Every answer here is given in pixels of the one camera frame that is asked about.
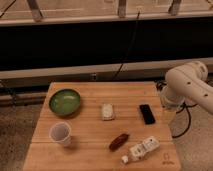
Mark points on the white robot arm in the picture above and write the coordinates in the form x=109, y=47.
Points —
x=183, y=82

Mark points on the black phone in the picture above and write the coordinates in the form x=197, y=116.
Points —
x=147, y=114

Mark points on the green bowl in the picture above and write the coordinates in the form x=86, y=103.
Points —
x=64, y=102

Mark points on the white sponge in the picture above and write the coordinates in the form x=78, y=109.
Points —
x=107, y=112

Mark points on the brown sausage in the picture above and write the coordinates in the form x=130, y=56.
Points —
x=118, y=142

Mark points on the white plastic bottle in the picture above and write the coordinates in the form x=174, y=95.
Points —
x=138, y=151

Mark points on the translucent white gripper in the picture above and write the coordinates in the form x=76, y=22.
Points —
x=168, y=114

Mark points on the wooden table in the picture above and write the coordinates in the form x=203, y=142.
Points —
x=91, y=135

